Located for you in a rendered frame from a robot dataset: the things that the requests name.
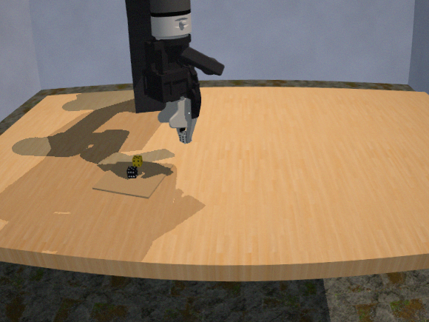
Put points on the yellow die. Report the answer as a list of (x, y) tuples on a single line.
[(137, 160)]

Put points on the tan square mat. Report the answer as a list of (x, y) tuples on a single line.
[(150, 175)]

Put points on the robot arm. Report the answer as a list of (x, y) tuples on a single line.
[(177, 26)]

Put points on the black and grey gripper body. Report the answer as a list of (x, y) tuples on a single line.
[(175, 79)]

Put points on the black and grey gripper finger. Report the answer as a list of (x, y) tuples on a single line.
[(168, 112), (188, 110)]

